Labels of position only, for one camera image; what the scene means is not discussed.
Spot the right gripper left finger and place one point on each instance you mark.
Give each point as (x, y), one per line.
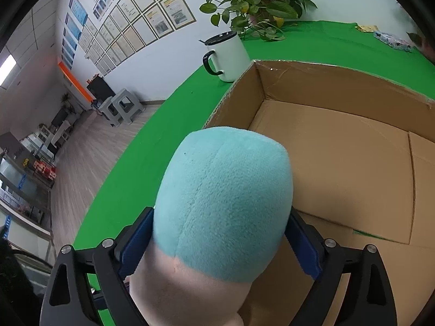
(84, 282)

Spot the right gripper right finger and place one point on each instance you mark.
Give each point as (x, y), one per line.
(309, 247)

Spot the pastel plush caterpillar toy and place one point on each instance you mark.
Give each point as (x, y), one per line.
(219, 219)

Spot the large open cardboard box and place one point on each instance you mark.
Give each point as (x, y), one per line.
(362, 153)

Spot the grey plastic stool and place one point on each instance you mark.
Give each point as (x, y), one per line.
(127, 105)
(110, 112)

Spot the black cabinet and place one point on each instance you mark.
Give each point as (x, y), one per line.
(100, 89)

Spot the colourful tissue packet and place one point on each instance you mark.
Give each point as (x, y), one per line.
(393, 41)

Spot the small potted plant brown pot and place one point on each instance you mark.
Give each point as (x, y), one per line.
(423, 45)

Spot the yellow small item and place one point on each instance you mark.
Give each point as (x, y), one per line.
(366, 28)

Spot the large leafy potted plant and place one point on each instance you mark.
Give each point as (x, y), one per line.
(257, 18)

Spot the white enamel mug black handle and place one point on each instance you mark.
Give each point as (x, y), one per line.
(226, 56)

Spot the framed certificates on wall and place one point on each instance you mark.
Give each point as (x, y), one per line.
(113, 30)

